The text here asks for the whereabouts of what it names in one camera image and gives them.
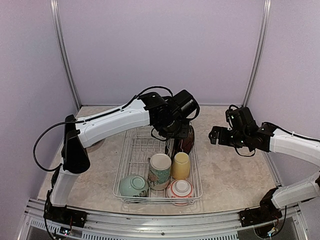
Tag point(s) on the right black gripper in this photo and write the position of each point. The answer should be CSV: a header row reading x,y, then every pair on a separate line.
x,y
222,140

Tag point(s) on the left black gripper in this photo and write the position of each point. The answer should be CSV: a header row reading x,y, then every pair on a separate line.
x,y
163,133

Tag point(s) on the black plate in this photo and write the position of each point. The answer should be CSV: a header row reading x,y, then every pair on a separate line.
x,y
169,147

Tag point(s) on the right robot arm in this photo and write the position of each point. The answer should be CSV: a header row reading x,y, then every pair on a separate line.
x,y
296,159

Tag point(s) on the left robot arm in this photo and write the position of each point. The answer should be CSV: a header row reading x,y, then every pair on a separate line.
x,y
83,132

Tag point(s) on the dark red oval dish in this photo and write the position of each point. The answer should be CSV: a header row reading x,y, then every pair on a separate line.
x,y
185,144

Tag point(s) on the yellow cup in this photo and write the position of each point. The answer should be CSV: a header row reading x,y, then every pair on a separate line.
x,y
181,166

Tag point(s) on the teal floral mug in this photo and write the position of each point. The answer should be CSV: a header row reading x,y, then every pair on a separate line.
x,y
159,171

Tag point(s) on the white red rimmed bowl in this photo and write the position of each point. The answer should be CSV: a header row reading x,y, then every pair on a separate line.
x,y
179,192

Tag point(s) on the light green flower bowl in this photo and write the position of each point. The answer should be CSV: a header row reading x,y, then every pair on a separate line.
x,y
134,185

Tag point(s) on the pink polka dot plate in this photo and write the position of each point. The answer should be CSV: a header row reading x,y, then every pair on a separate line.
x,y
95,146

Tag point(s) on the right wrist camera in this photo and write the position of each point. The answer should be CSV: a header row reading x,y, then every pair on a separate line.
x,y
240,119

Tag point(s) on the white wire dish rack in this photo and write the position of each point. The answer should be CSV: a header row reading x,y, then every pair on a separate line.
x,y
139,145

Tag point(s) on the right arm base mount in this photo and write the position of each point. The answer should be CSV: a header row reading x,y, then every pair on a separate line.
x,y
264,213

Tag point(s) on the aluminium front frame rail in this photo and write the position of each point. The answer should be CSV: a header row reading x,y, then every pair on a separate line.
x,y
104,225

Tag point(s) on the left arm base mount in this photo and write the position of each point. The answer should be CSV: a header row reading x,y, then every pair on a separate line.
x,y
64,215

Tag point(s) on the left aluminium corner post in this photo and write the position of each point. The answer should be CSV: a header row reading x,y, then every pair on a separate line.
x,y
54,5

